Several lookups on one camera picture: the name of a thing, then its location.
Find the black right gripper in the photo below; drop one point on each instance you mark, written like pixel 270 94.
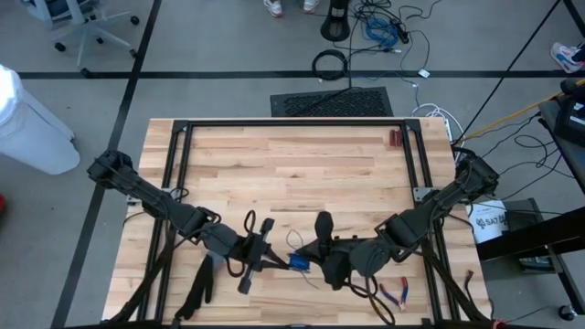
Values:
pixel 338 260

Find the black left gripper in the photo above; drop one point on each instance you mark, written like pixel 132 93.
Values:
pixel 251 253

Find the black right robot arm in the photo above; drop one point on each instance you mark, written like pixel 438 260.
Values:
pixel 439 205

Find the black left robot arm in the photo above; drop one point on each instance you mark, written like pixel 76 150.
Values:
pixel 155 196

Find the small red block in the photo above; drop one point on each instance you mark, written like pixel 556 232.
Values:
pixel 396 138

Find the black perforated floor mat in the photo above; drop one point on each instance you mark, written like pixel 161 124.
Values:
pixel 329 104

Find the white power strip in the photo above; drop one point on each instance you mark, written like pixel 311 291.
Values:
pixel 448 130

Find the small white adapter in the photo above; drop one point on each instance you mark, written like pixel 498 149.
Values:
pixel 423 73

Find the black side table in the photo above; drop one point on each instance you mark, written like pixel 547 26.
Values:
pixel 525 235

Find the black cylindrical bin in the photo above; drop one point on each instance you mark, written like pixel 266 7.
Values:
pixel 336 27

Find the black power strip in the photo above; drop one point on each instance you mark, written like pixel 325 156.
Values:
pixel 402 33

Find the person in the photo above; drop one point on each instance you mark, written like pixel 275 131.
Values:
pixel 566 57
pixel 274 7

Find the black round foot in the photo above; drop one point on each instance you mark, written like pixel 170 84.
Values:
pixel 567 312

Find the black slanted pole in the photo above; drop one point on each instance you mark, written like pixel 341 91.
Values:
pixel 507 71

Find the grey side table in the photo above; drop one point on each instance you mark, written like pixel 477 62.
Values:
pixel 566 164

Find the white trash bin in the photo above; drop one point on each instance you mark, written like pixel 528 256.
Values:
pixel 32 132

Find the black equipment case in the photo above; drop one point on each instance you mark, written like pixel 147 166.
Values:
pixel 571 123

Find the white blue office chair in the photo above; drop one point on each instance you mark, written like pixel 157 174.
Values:
pixel 89 27

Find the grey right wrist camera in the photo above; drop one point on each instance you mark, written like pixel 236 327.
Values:
pixel 370 258

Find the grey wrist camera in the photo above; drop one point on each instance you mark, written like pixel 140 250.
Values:
pixel 219 240
pixel 370 258

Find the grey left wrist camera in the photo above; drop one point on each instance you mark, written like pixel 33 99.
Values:
pixel 219 240

